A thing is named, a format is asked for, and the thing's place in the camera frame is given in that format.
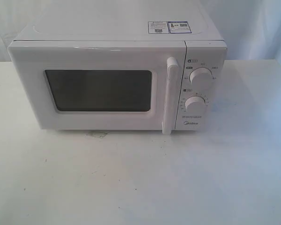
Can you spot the upper white control knob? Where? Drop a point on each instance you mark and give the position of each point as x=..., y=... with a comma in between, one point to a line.
x=201, y=76

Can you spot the lower white control knob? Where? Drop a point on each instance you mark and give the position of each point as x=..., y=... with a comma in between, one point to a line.
x=195, y=105

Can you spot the white control knob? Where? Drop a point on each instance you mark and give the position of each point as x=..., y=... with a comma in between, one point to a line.
x=201, y=76
x=195, y=105

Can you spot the white microwave oven body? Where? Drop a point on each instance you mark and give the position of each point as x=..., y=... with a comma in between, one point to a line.
x=127, y=20

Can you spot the white microwave door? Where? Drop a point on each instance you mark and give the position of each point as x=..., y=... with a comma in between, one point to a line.
x=101, y=85

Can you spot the blue white label sticker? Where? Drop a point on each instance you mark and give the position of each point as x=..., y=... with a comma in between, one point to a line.
x=169, y=27

